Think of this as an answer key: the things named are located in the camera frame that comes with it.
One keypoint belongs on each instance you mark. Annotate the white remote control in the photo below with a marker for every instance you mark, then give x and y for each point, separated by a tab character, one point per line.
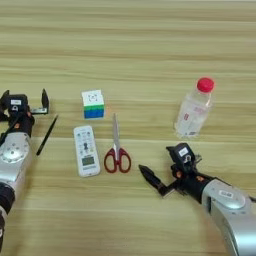
86	151

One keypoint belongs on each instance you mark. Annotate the clear bottle with red cap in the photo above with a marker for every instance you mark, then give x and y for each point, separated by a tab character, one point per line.
193	113

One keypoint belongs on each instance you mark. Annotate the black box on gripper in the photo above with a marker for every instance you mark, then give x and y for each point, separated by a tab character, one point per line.
181	154
17	103

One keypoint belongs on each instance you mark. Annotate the colourful puzzle cube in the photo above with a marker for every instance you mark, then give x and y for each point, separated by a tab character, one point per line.
93	105

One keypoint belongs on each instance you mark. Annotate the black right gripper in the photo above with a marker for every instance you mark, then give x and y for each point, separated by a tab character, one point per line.
190	181

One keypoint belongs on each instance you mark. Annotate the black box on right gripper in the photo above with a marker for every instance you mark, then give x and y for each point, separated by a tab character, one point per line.
181	154

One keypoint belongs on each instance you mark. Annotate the black pen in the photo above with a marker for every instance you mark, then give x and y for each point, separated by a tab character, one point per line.
46	135

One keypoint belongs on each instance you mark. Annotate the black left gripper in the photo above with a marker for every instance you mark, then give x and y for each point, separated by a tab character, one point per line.
23	125

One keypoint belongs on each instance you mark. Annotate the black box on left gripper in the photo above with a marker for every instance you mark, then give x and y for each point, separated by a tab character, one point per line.
17	103

